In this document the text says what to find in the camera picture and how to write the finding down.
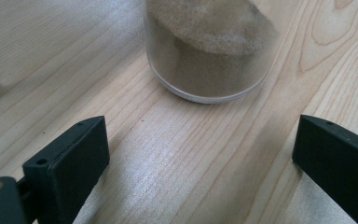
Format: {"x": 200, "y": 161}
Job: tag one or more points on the glass jar of brown powder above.
{"x": 211, "y": 74}

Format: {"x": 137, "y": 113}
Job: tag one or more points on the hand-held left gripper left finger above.
{"x": 68, "y": 168}

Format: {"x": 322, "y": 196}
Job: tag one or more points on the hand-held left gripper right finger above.
{"x": 338, "y": 161}

